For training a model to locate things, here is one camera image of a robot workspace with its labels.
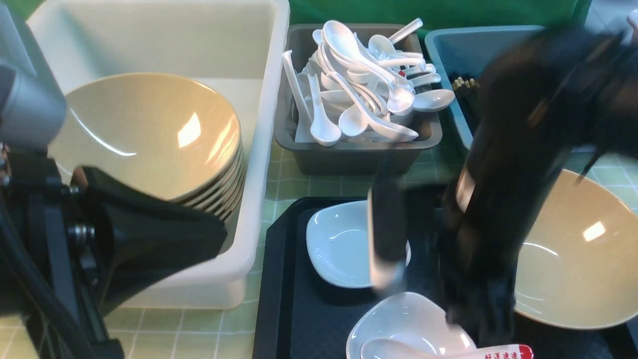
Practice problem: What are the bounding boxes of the tan noodle bowl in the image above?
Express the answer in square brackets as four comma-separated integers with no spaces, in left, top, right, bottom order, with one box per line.
[515,170,638,330]

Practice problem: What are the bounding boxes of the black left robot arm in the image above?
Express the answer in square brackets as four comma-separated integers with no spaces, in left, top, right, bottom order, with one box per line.
[1,3,227,359]

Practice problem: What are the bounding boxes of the green checkered tablecloth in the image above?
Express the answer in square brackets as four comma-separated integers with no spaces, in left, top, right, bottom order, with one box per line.
[0,80,638,359]

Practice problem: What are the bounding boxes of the green fabric backdrop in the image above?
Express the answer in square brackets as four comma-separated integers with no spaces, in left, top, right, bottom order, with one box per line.
[5,0,592,40]

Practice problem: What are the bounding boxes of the grey plastic spoon bin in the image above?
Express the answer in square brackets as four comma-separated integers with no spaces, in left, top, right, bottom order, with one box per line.
[274,23,444,176]

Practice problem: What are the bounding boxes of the black chopsticks in bin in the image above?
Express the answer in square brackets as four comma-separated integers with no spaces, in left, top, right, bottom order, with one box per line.
[448,72,481,132]

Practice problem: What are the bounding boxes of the white sauce dish front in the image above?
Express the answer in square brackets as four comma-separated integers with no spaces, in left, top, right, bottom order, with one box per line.
[345,292,476,359]

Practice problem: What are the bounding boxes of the black serving tray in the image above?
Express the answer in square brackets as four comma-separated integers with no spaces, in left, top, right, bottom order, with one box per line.
[253,197,637,359]

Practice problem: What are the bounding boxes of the blue plastic chopstick bin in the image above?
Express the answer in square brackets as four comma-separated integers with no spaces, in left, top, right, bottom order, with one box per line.
[424,25,542,150]

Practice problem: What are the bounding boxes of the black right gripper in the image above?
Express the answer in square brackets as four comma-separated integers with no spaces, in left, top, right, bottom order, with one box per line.
[368,90,579,345]

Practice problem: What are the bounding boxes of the pile of white soup spoons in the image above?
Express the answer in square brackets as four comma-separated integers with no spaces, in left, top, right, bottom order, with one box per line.
[281,18,456,147]

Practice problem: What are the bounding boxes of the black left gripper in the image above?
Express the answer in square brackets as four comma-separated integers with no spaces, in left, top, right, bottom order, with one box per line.
[75,166,227,314]

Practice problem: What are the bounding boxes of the stack of tan bowls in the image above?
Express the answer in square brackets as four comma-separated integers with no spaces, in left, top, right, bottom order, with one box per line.
[48,73,247,221]

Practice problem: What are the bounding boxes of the large white plastic tub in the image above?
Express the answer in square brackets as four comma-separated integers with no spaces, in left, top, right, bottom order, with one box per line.
[27,0,290,310]

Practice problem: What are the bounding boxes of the white spoon red print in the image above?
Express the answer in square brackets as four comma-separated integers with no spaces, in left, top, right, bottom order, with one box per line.
[360,339,535,359]

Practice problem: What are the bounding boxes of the white square sauce dish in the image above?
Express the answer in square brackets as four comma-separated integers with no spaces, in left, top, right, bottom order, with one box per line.
[306,200,411,289]

